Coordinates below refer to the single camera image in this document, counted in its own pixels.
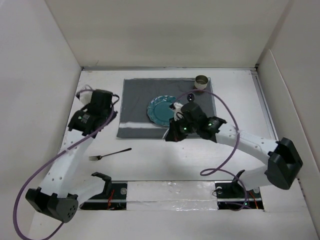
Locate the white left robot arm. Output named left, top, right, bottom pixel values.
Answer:
left=25, top=89, right=117, bottom=223

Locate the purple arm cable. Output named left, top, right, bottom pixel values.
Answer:
left=12, top=84, right=120, bottom=240
left=171, top=91, right=253, bottom=211

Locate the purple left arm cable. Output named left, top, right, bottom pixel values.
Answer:
left=12, top=84, right=120, bottom=240

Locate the teal ceramic plate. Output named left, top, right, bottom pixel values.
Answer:
left=147, top=95, right=176, bottom=127

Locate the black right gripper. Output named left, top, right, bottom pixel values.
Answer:
left=165, top=115, right=198, bottom=142

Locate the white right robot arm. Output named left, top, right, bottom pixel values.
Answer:
left=165, top=102, right=303, bottom=197

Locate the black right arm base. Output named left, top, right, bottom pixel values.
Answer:
left=212, top=178, right=264, bottom=212

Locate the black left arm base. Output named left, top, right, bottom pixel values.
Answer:
left=79, top=172, right=128, bottom=211

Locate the black fork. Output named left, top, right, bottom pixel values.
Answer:
left=88, top=147, right=132, bottom=161

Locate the black spoon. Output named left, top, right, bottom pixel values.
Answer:
left=187, top=93, right=195, bottom=103

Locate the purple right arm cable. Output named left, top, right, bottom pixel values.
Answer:
left=171, top=91, right=253, bottom=211

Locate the grey cloth placemat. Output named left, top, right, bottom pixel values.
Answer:
left=116, top=77, right=216, bottom=140

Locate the brown paper cup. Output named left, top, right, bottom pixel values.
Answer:
left=193, top=75, right=209, bottom=92

